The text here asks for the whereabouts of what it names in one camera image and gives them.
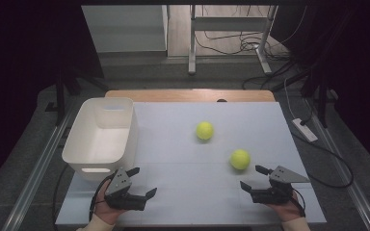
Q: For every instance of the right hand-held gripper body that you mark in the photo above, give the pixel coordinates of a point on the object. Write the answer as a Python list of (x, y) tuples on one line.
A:
[(276, 192)]

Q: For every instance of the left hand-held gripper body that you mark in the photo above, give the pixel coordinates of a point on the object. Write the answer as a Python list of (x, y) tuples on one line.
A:
[(120, 187)]

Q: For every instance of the yellow-green tennis ball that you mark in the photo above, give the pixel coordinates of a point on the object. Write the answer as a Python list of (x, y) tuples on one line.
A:
[(240, 159), (204, 130)]

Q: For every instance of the white plastic bin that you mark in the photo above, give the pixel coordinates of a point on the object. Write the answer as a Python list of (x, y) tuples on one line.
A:
[(101, 141)]

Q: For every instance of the person's right hand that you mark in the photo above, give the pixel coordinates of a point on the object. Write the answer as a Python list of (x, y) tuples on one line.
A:
[(287, 211)]

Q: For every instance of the person's left hand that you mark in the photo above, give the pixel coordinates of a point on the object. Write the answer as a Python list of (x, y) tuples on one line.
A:
[(104, 211)]

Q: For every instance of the white power strip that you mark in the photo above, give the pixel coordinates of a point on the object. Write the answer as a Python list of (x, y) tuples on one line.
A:
[(305, 130)]

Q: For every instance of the black table grommet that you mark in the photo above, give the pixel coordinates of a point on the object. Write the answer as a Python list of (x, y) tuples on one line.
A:
[(221, 100)]

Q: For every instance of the black stand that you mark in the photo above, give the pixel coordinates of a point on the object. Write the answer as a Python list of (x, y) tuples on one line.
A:
[(321, 96), (59, 96)]

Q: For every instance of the wooden table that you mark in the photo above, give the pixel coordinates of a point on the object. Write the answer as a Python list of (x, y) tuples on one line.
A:
[(189, 95)]

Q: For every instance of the white cabinet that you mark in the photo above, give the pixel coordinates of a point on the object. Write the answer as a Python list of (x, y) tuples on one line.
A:
[(125, 29)]

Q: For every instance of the grey metal floor rail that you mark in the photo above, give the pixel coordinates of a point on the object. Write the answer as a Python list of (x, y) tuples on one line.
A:
[(347, 179), (35, 173)]

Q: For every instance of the white metal desk frame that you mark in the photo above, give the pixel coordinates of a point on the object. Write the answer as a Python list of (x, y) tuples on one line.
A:
[(228, 24)]

